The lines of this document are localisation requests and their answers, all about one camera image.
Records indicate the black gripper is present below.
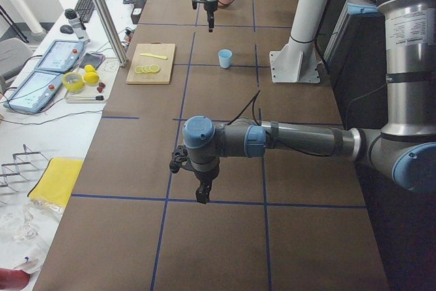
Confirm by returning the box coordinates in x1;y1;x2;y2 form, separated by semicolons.
191;157;219;204
204;0;218;32

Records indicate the light blue cup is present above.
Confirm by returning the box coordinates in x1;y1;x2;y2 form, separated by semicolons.
218;49;233;69

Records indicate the yellow plastic knife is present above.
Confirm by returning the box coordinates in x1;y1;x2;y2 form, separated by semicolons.
140;52;168;60

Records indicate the wooden cutting board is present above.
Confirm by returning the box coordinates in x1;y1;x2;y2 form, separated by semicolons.
126;43;176;85

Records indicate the white bear card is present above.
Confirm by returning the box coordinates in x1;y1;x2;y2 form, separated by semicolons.
97;58;119;74

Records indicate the dark purple pouch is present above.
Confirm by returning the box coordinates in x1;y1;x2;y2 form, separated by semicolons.
79;52;106;69

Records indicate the black keyboard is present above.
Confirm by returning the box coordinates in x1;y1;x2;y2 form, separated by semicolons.
74;0;95;23

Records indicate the yellow lemon near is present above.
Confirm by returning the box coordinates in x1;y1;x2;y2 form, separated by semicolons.
83;72;99;85

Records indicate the water bottle black cap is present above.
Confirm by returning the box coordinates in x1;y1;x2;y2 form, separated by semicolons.
64;8;90;44

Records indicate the white tray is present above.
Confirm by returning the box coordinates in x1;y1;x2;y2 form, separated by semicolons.
64;70;116;104

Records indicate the black computer mouse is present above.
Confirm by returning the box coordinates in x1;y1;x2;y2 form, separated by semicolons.
59;25;74;34

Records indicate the yellow cloth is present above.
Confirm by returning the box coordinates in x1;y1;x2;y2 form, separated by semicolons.
27;157;83;209

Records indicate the yellow tape roll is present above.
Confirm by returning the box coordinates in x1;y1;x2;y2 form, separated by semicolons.
62;72;84;92

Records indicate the upper teach pendant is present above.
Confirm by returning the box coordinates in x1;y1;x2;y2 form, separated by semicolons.
35;40;85;73

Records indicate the teach pendant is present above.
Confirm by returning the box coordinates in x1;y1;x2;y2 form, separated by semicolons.
35;40;85;73
3;70;63;114

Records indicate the clear plastic bag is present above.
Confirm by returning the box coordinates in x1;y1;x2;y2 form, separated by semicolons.
1;201;62;275

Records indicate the lower teach pendant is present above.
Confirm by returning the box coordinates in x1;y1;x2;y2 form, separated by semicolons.
3;70;63;114

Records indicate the white camera post with base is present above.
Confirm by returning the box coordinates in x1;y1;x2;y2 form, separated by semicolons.
270;0;327;83

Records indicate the aluminium frame post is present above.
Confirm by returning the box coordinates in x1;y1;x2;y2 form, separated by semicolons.
93;0;128;67

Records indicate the metal wire rack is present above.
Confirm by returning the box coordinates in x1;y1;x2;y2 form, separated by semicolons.
1;144;50;192

